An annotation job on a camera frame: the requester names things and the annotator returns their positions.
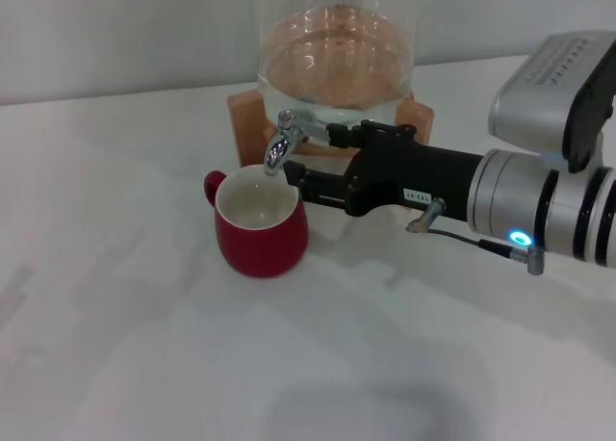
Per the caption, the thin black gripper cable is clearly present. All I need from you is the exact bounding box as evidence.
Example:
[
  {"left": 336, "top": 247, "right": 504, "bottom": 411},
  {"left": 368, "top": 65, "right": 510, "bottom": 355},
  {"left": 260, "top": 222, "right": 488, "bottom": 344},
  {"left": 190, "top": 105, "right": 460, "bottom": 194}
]
[{"left": 405, "top": 196, "right": 548, "bottom": 277}]

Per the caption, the wooden dispenser stand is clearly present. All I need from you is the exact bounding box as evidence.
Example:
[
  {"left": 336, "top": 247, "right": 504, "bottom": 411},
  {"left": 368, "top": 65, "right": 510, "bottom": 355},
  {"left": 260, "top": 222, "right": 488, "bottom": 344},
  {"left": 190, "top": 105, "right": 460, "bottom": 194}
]
[{"left": 226, "top": 90, "right": 434, "bottom": 212}]

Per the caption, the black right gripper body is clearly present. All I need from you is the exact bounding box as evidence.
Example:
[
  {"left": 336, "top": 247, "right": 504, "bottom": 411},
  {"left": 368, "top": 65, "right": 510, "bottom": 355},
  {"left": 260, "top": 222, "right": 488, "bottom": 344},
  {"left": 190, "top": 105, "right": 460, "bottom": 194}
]
[{"left": 343, "top": 119, "right": 485, "bottom": 221}]

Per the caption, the red ceramic cup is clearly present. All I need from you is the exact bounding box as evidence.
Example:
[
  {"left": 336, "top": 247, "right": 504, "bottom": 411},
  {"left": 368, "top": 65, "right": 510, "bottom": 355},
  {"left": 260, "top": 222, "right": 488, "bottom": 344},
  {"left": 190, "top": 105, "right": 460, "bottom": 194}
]
[{"left": 203, "top": 165, "right": 309, "bottom": 279}]

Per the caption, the chrome faucet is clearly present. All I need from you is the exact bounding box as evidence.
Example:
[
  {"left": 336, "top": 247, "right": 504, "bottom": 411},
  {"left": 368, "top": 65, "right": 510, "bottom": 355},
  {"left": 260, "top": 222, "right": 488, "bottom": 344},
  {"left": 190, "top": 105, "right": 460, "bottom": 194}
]
[{"left": 263, "top": 108, "right": 333, "bottom": 177}]

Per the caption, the glass water dispenser jar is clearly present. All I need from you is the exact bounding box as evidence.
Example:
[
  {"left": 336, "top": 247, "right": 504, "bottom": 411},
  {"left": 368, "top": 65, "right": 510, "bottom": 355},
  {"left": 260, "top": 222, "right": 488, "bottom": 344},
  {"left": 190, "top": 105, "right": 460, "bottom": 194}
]
[{"left": 254, "top": 0, "right": 416, "bottom": 139}]

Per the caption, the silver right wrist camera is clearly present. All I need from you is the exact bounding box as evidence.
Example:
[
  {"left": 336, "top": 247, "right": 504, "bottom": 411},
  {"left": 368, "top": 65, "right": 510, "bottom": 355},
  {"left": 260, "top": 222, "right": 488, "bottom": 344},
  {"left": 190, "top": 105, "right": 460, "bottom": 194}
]
[{"left": 487, "top": 28, "right": 616, "bottom": 174}]

